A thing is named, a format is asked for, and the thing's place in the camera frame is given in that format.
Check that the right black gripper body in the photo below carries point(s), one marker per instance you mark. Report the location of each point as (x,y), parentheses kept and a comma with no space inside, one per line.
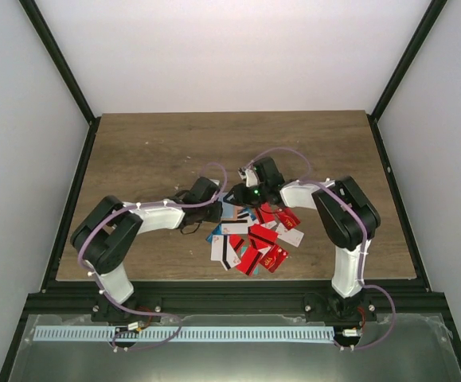
(253,199)

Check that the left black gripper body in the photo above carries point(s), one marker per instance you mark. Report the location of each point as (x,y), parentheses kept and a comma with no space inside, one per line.
(210,217)

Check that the pink card holder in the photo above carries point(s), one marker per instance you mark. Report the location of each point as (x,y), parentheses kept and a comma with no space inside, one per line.
(229,212)

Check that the white card black stripe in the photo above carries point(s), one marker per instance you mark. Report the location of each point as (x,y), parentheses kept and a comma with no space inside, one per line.
(246,214)
(223,250)

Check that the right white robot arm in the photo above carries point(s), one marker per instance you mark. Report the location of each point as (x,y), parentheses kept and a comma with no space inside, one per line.
(348,216)

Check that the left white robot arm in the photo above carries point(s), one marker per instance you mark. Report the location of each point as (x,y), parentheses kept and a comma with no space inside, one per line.
(105,236)

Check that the blue card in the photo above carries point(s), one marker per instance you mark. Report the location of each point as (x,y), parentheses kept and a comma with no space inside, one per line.
(216,231)

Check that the white card centre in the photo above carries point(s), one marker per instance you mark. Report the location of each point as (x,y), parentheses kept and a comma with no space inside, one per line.
(238,227)

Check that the red card upper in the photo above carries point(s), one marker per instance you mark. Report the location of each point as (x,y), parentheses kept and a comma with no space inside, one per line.
(264,214)

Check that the red VIP card right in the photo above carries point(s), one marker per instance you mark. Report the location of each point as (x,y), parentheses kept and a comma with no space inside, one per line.
(287,218)

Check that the red vip card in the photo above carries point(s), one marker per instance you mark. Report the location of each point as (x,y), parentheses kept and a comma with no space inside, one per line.
(273,258)
(287,218)

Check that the red card black stripe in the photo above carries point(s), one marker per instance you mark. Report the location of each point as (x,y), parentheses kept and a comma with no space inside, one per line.
(261,234)

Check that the white card right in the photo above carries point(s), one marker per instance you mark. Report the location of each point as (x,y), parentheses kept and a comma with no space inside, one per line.
(293,236)

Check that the red VIP card front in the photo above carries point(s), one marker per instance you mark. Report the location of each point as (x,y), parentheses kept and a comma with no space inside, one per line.
(273,258)

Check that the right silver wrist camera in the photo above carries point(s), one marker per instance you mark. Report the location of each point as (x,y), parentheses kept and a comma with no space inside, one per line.
(248,176)

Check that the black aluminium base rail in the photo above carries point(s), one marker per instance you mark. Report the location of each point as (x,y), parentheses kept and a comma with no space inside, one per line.
(225,297)

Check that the light blue slotted cable duct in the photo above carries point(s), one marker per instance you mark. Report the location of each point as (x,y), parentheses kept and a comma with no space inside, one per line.
(311,334)

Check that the right black frame post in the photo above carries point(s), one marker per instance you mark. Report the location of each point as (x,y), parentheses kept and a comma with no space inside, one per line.
(414,45)

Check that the black frame post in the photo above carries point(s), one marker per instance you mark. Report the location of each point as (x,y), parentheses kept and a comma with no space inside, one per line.
(414,45)
(45,34)

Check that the left black frame post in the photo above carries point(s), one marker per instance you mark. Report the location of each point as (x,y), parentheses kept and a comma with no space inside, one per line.
(45,34)

